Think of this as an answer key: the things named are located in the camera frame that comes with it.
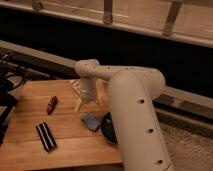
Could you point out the red pocket knife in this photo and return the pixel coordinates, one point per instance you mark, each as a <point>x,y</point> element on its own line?
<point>51,105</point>

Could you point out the metal window frame rail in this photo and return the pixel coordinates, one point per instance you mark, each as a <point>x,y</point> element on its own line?
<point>188,21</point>

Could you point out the blue sponge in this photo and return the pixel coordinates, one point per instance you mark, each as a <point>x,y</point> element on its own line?
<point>91,121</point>

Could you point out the black white striped block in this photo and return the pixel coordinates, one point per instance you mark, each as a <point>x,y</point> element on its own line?
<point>46,137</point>

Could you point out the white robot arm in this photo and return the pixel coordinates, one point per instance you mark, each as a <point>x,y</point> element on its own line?
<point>130,91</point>

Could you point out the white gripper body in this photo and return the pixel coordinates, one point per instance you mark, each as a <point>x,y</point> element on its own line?
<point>88,90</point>

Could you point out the black round bowl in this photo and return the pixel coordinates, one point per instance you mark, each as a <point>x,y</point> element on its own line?
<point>107,129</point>

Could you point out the wooden board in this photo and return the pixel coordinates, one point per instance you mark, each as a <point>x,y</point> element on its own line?
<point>76,144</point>

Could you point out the black equipment with cables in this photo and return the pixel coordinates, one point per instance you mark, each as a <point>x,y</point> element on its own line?
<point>8,82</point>

